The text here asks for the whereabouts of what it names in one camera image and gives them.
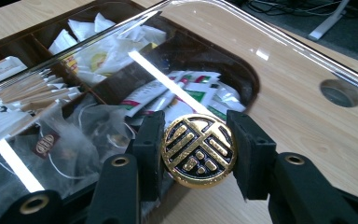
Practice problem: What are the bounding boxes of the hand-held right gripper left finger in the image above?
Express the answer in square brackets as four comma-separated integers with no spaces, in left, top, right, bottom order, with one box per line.
[131,109,167,203]

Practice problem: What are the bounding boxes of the white metal stand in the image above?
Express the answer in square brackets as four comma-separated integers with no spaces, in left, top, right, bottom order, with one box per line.
[307,0,352,42]

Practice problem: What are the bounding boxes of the bundle of floor cables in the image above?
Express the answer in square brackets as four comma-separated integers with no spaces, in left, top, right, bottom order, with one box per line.
[244,0,344,17]

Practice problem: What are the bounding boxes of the clear lid with gold knob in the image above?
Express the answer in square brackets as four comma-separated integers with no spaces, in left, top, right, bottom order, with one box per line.
[0,0,358,207]

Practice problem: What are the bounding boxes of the pile of mesh tea bags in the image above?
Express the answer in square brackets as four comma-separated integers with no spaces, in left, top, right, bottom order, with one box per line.
[0,92,135,202]

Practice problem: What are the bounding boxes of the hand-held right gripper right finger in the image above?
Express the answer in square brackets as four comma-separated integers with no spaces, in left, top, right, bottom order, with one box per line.
[226,109,278,201]

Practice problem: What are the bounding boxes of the dark square compartment box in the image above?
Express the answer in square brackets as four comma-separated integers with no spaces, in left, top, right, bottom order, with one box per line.
[0,0,261,224]

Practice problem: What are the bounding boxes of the pile of paper stick packets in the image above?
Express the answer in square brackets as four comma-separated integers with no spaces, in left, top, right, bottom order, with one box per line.
[0,55,82,157]

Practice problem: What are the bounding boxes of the pile of white sachets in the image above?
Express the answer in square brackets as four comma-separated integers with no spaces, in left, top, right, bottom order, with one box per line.
[118,70,247,126]

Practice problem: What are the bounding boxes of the pile of white yellow packets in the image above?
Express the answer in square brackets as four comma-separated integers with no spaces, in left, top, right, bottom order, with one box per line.
[48,12,168,87]

